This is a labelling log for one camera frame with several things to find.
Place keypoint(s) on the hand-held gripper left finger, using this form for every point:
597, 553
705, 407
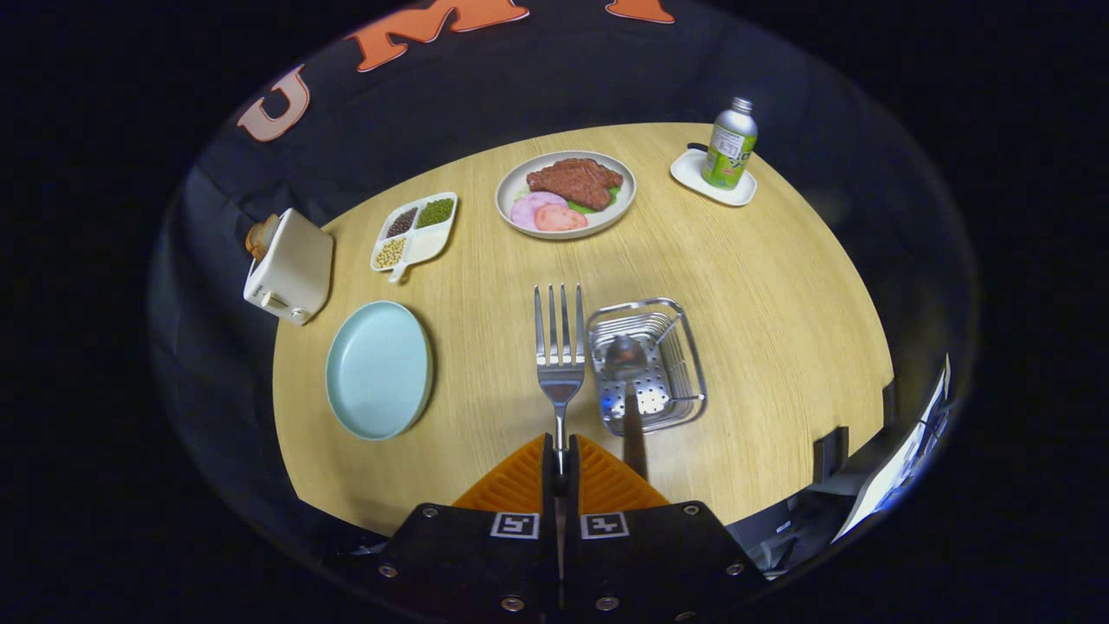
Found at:
548, 490

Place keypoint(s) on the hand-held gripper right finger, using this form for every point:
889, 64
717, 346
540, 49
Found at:
573, 490

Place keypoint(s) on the light blue plate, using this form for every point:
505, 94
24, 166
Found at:
379, 370

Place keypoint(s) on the salmon pink ham slice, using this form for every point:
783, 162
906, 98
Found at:
559, 218

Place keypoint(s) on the white divided snack tray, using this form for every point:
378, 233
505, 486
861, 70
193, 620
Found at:
424, 244

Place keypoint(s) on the pale pink ham slice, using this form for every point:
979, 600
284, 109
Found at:
527, 208

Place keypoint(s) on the pile of yellow beans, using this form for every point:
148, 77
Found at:
390, 252

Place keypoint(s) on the pile of green beans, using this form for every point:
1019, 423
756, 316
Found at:
435, 211

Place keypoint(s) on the beige plate with food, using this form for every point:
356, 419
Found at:
515, 186

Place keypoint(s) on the pile of black beans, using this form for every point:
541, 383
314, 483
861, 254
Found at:
402, 222

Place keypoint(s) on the brown meat slices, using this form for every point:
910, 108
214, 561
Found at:
573, 180

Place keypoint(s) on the white printed sheet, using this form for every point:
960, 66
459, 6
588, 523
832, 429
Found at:
892, 472

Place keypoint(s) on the white toaster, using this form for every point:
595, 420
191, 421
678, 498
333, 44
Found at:
295, 269

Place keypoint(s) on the small white square dish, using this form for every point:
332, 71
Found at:
689, 169

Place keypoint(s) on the silver bottle with green label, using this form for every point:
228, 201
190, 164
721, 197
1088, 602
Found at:
729, 152

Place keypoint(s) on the brown bread slice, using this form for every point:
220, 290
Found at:
260, 236

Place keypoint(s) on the black table bracket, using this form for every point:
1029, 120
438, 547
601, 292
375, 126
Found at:
830, 455
889, 401

